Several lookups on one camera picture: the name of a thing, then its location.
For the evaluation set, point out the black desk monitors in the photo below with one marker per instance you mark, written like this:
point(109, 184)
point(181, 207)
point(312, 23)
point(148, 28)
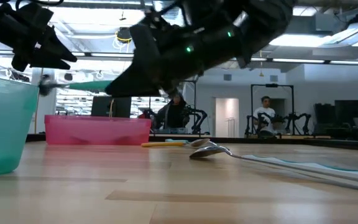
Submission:
point(346, 110)

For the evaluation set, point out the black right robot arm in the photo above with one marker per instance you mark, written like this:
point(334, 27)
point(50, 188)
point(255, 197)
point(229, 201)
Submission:
point(259, 25)

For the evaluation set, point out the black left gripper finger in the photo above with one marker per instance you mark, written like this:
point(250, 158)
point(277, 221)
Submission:
point(51, 64)
point(57, 46)

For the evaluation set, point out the black aluminium table frame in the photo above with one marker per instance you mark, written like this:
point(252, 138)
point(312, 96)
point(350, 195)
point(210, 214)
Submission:
point(322, 143)

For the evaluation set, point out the person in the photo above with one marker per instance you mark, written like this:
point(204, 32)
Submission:
point(172, 116)
point(264, 112)

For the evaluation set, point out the black background rig frame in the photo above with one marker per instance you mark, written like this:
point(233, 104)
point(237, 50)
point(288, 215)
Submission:
point(272, 85)

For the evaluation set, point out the pink translucent plastic bin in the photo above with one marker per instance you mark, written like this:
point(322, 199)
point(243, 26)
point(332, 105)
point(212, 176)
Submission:
point(98, 130)

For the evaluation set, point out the LED light bar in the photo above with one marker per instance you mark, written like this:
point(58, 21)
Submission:
point(306, 61)

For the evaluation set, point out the white column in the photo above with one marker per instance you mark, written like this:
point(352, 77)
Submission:
point(50, 109)

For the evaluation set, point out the teal translucent plastic bin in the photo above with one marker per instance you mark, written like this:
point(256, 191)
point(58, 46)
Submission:
point(5, 130)

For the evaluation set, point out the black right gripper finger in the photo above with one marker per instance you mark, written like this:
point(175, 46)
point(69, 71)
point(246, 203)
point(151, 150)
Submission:
point(148, 79)

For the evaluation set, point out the white teal patterned spoon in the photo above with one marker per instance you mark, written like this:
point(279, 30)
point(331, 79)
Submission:
point(210, 151)

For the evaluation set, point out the black monitor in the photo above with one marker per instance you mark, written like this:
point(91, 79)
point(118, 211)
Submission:
point(101, 107)

